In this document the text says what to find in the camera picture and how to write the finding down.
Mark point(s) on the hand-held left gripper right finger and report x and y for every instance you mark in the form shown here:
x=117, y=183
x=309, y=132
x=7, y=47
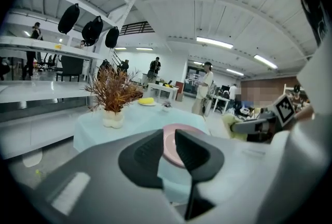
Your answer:
x=202, y=160

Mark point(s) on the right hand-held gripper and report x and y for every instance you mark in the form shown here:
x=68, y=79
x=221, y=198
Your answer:
x=284, y=111

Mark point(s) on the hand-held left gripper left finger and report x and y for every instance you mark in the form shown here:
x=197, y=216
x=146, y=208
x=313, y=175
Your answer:
x=140, y=163

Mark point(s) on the pink plate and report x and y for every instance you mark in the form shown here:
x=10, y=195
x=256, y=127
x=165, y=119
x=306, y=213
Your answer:
x=169, y=145

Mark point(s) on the person's right forearm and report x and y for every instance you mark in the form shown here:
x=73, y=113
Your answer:
x=304, y=114

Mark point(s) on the light blue tablecloth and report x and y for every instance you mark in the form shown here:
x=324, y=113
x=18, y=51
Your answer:
x=140, y=122

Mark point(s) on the long ceiling light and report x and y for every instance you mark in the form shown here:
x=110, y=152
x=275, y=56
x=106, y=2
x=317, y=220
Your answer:
x=120, y=48
x=234, y=72
x=197, y=63
x=265, y=61
x=144, y=49
x=214, y=42

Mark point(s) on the yellow sponge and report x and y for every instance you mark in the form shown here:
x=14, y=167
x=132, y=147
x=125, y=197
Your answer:
x=146, y=100

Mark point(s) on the red cabinet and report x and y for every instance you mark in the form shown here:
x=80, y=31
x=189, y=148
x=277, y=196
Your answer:
x=179, y=86

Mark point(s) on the black glass door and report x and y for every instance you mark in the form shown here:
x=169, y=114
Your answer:
x=190, y=72

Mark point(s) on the brown plant in white vase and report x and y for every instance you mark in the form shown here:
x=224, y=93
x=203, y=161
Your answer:
x=114, y=90

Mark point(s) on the white square table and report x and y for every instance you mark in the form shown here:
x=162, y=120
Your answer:
x=163, y=87

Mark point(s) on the green plastic bottle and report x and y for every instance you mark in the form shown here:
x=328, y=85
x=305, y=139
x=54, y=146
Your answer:
x=38, y=173

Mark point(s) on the white oval board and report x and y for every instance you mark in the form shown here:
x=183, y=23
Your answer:
x=32, y=159

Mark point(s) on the black chair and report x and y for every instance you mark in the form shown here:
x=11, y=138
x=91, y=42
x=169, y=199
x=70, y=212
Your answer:
x=71, y=64

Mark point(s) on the black hanging bag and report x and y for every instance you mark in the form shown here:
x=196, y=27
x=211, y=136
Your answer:
x=68, y=18
x=92, y=31
x=112, y=37

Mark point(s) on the clear plastic cup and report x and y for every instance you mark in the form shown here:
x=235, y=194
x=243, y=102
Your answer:
x=35, y=81

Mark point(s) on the black mezzanine railing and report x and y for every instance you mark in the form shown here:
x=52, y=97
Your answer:
x=135, y=28

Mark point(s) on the small yellow item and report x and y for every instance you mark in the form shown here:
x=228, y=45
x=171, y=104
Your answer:
x=58, y=47

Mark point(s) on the white metal shelf rack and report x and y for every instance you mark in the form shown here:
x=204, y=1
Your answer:
x=15, y=40

